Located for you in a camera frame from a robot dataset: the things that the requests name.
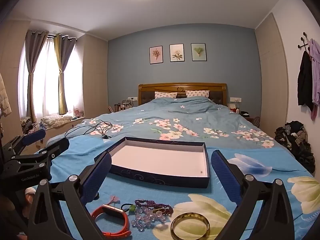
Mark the white crumpled bedding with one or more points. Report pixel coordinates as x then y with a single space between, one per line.
56 120

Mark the person's left forearm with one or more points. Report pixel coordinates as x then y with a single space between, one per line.
30 195

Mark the blue floral duvet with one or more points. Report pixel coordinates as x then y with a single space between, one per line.
180 115

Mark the wicker basket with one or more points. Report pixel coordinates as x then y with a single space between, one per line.
256 121

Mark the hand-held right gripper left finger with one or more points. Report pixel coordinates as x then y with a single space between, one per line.
100 172

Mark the grey and olive curtain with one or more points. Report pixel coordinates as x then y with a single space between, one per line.
32 80
62 80

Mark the pink desk fan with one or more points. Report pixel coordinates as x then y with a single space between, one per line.
78 112

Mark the dotted white pillow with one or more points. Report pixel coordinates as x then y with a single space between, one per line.
197 93
165 95

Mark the orange smart watch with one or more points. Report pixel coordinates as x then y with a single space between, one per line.
112 209

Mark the quilted cream jacket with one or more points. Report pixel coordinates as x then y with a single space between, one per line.
4 97

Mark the dark blue box lid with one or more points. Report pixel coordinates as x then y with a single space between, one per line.
160 160

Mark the bright blue flower blanket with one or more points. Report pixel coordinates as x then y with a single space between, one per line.
150 195

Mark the black jacket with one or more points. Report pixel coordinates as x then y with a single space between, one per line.
305 80

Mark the white wall socket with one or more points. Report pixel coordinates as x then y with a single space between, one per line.
132 98
235 99

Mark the green framed flower picture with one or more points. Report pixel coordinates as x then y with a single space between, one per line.
199 52

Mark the black wall coat rack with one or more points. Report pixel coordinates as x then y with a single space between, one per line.
303 42

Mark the patterned cloth pile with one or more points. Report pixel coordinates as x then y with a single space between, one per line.
27 125

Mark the pink framed flower picture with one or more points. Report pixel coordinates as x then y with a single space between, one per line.
156 55

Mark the sheer white curtain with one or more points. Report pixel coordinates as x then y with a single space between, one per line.
47 80

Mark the white framed flower picture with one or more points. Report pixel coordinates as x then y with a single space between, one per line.
176 53

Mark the black bedside item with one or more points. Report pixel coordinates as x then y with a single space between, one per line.
244 113

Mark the purple garment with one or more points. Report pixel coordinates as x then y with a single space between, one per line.
315 80

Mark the gold bangle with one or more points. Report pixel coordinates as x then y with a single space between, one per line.
190 215

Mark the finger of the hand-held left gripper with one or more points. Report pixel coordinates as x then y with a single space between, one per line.
35 136
58 146

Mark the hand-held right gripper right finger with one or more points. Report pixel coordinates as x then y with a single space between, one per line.
223 172

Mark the pile of dark clothes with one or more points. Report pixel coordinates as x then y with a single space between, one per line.
295 142

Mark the wooden headboard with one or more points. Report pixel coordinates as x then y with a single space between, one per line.
182 87

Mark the clear cosmetic organizer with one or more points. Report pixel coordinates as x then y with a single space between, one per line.
126 104

